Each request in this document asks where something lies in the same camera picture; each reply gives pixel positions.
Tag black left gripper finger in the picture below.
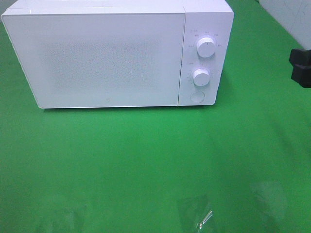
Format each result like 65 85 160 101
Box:
291 65 311 88

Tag white microwave door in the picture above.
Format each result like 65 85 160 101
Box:
2 14 185 108

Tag white upper power knob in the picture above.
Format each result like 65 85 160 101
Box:
196 35 216 58

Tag white microwave oven body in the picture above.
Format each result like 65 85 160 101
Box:
1 0 234 106

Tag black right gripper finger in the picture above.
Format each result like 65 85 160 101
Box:
289 49 311 66

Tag clear tape patch on cloth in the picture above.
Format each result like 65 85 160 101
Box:
177 195 217 233

